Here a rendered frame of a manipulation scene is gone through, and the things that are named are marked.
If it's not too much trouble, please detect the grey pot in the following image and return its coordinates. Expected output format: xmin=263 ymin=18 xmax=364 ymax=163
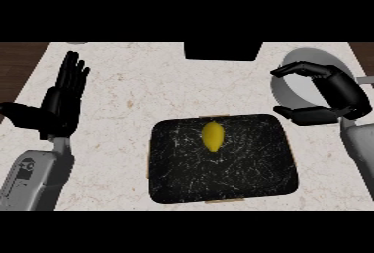
xmin=269 ymin=47 xmax=374 ymax=127

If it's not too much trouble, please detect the yellow lemon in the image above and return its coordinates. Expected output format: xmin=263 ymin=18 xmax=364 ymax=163
xmin=200 ymin=120 xmax=226 ymax=153

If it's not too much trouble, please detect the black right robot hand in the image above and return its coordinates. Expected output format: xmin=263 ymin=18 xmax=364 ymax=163
xmin=269 ymin=61 xmax=374 ymax=127

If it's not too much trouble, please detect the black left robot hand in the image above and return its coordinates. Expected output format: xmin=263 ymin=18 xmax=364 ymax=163
xmin=0 ymin=50 xmax=92 ymax=141

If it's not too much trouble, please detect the black box appliance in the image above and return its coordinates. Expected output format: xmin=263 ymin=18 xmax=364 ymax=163
xmin=183 ymin=42 xmax=265 ymax=62

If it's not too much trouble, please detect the black speckled tray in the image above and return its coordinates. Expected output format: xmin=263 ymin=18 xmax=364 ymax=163
xmin=146 ymin=113 xmax=300 ymax=205

